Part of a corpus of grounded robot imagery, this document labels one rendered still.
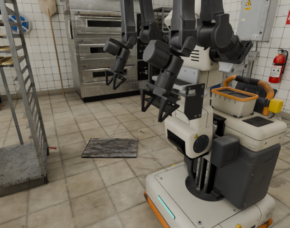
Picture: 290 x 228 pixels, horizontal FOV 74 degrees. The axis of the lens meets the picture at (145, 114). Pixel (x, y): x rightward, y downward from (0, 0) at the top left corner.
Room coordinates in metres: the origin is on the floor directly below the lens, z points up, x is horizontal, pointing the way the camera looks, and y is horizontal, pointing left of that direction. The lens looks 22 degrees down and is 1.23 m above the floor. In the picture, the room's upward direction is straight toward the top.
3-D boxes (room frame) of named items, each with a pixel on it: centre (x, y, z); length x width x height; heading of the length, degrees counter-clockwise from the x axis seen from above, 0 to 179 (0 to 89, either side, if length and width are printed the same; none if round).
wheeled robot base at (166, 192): (1.04, -0.42, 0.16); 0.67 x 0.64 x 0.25; 117
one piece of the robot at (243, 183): (1.08, -0.50, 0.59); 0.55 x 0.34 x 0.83; 27
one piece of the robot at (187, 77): (0.91, -0.16, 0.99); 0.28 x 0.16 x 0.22; 27
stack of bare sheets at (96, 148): (1.96, 0.39, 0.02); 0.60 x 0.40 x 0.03; 90
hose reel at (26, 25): (3.99, 2.39, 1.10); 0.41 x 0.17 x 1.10; 117
